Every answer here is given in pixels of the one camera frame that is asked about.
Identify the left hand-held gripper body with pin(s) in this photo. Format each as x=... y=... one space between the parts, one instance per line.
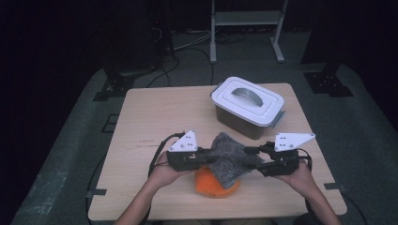
x=183 y=159

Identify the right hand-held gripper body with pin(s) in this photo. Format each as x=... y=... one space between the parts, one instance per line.
x=286 y=161

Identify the grey cloth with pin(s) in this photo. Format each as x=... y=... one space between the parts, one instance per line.
x=231 y=159

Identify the orange plush toy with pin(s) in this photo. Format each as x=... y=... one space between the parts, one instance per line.
x=209 y=189

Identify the grey plastic storage box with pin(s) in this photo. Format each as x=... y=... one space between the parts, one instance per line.
x=234 y=123

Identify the person's left hand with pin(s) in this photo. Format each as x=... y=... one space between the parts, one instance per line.
x=165 y=176

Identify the person's right hand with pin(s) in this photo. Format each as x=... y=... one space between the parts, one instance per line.
x=300 y=181

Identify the black floor tape marker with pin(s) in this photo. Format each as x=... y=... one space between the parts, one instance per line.
x=109 y=123

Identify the black stand base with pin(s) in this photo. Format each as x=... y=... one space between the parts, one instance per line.
x=327 y=84
x=117 y=84

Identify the dark equipment rack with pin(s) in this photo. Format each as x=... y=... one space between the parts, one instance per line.
x=159 y=31

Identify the white metal stand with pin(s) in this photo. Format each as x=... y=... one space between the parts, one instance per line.
x=247 y=18

